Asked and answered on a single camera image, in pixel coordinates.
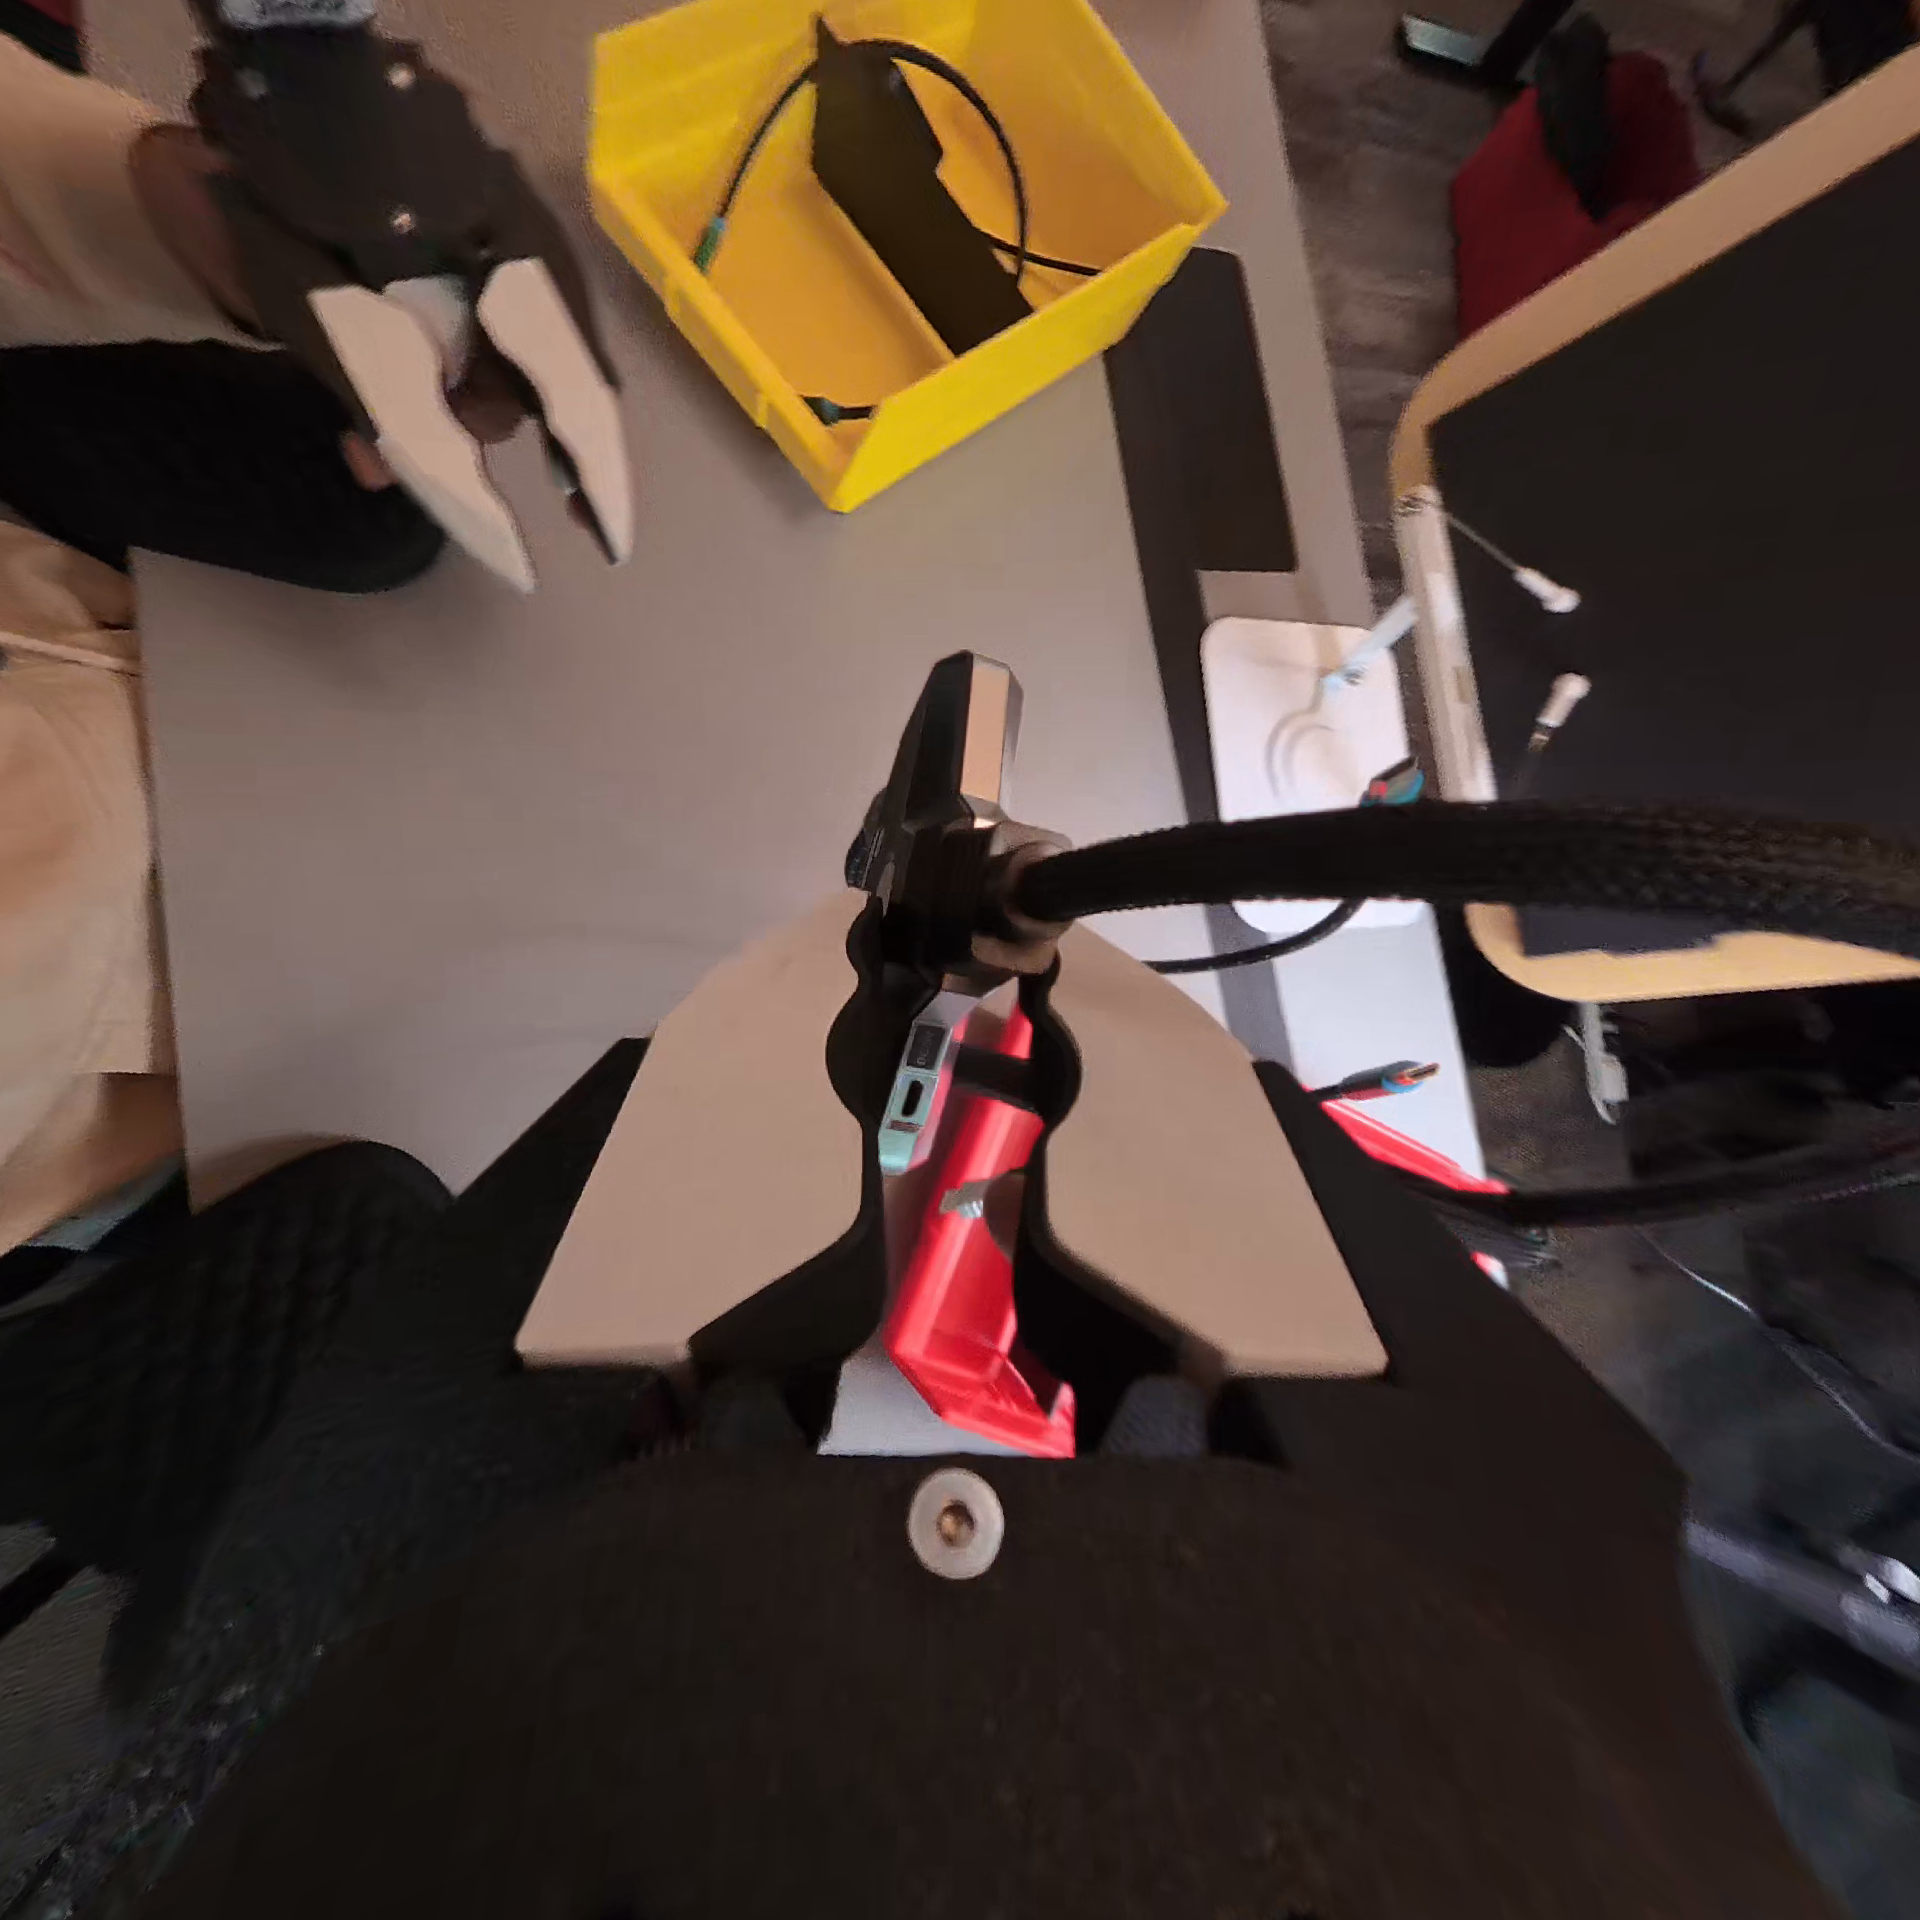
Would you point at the red plastic bin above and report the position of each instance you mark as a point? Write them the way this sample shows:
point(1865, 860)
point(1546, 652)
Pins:
point(961, 1306)

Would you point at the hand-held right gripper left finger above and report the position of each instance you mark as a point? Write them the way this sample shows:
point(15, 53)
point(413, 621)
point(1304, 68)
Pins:
point(704, 1185)

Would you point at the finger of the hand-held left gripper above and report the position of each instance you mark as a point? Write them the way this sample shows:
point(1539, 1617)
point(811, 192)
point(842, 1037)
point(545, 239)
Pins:
point(405, 405)
point(570, 405)

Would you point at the black bin divider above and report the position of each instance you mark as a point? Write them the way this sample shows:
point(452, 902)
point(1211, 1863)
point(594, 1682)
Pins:
point(901, 194)

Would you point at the person's beige hoodie torso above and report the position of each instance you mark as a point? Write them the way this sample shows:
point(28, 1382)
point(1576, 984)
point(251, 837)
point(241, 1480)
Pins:
point(60, 839)

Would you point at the black smooth chair armrest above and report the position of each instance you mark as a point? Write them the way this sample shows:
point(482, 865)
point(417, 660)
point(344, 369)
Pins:
point(195, 452)

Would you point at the silver black HDMI hub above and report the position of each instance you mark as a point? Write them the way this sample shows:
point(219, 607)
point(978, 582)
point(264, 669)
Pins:
point(961, 780)

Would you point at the black panel wooden edge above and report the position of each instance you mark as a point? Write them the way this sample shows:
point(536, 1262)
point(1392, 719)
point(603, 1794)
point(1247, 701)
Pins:
point(1724, 525)

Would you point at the black textured chair armrest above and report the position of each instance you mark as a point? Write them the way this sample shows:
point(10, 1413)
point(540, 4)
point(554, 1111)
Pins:
point(224, 1320)

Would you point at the person's left forearm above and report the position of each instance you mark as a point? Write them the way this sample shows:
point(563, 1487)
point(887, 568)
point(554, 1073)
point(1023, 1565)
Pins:
point(76, 225)

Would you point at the yellow plastic bin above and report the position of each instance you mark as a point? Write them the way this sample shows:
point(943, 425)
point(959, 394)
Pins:
point(1050, 120)

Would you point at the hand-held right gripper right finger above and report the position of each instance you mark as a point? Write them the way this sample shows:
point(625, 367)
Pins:
point(1200, 1201)

